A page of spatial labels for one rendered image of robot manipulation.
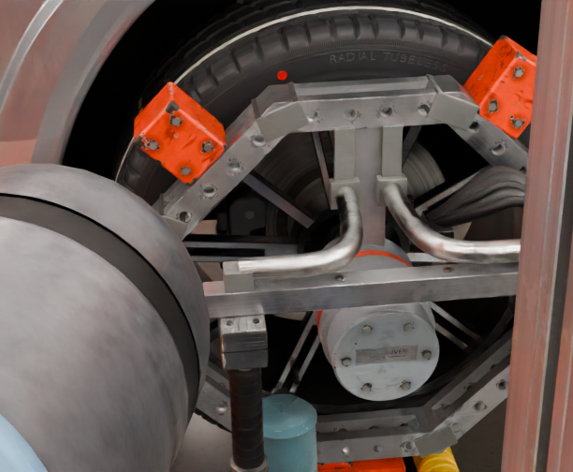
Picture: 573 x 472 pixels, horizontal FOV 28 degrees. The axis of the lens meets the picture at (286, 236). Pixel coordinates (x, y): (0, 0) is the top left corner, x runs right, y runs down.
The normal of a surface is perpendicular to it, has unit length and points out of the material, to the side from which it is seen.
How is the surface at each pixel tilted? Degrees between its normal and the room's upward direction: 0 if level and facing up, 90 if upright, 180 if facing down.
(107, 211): 34
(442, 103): 90
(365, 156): 90
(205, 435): 0
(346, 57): 90
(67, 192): 17
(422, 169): 90
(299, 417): 0
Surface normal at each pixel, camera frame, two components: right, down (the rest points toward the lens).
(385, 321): 0.11, 0.47
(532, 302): -1.00, 0.05
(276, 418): -0.02, -0.88
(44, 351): 0.58, -0.66
